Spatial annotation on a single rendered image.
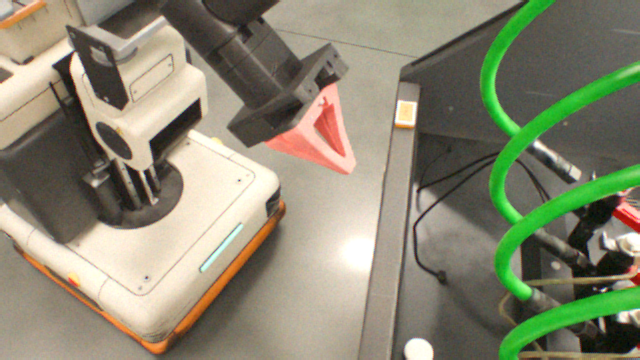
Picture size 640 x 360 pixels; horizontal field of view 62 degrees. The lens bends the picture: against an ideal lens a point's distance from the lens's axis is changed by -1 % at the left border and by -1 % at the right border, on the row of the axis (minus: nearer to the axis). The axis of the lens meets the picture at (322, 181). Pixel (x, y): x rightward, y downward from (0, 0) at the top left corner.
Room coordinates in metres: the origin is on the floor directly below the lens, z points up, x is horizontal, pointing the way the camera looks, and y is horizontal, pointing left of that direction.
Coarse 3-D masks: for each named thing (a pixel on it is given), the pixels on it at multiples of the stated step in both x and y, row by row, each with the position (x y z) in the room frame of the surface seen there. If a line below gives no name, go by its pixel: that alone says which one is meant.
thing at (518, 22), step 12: (540, 0) 0.39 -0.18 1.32; (552, 0) 0.39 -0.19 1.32; (528, 12) 0.39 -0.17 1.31; (540, 12) 0.39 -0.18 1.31; (516, 24) 0.39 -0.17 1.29; (504, 36) 0.40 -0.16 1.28; (492, 48) 0.40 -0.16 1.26; (504, 48) 0.39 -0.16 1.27; (492, 60) 0.40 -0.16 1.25; (492, 72) 0.40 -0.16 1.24; (480, 84) 0.40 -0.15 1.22; (492, 84) 0.40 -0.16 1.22; (492, 96) 0.39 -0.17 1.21; (492, 108) 0.39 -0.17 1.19; (504, 120) 0.39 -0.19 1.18; (516, 132) 0.39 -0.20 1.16
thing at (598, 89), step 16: (608, 80) 0.30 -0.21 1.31; (624, 80) 0.30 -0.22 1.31; (576, 96) 0.31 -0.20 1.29; (592, 96) 0.30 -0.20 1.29; (544, 112) 0.31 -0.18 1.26; (560, 112) 0.31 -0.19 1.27; (528, 128) 0.31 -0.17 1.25; (544, 128) 0.31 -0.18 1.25; (512, 144) 0.31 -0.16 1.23; (496, 160) 0.32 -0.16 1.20; (512, 160) 0.31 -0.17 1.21; (496, 176) 0.31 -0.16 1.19; (496, 192) 0.31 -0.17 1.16; (496, 208) 0.31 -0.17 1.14; (512, 208) 0.31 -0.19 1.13; (512, 224) 0.30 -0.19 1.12; (528, 240) 0.30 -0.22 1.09; (544, 240) 0.30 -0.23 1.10; (560, 256) 0.29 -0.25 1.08; (576, 256) 0.29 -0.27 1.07
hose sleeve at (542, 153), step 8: (528, 144) 0.38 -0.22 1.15; (536, 144) 0.38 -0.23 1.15; (544, 144) 0.39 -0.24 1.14; (528, 152) 0.38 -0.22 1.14; (536, 152) 0.38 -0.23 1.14; (544, 152) 0.38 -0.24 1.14; (552, 152) 0.38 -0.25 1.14; (544, 160) 0.38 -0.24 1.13; (552, 160) 0.38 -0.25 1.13; (560, 160) 0.38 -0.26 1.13; (552, 168) 0.38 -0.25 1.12; (560, 168) 0.37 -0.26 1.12; (568, 168) 0.38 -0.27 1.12
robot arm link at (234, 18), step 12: (204, 0) 0.32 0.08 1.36; (216, 0) 0.32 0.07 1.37; (228, 0) 0.31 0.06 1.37; (240, 0) 0.31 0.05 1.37; (252, 0) 0.31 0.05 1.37; (264, 0) 0.31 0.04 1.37; (276, 0) 0.31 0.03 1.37; (216, 12) 0.32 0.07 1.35; (228, 12) 0.32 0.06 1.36; (240, 12) 0.31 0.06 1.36; (252, 12) 0.32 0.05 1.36; (264, 12) 0.33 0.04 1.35
